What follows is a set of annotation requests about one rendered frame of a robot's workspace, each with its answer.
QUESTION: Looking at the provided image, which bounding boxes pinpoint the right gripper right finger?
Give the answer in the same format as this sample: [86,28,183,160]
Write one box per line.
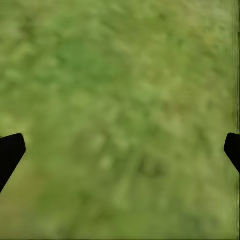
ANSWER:
[224,133,240,173]

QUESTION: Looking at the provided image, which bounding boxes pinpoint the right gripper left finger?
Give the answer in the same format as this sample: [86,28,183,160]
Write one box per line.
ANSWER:
[0,133,26,193]

